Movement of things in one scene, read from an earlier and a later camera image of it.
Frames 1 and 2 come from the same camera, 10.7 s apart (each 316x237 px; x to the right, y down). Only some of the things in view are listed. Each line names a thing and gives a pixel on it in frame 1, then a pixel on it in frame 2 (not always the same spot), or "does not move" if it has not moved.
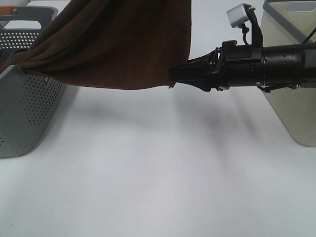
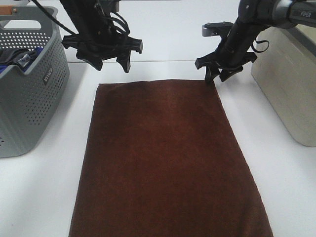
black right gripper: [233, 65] → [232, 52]
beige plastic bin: [293, 23] does not move
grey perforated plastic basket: [27, 104] does not move
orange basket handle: [6, 10] does not move
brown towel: [115, 44] → [161, 159]
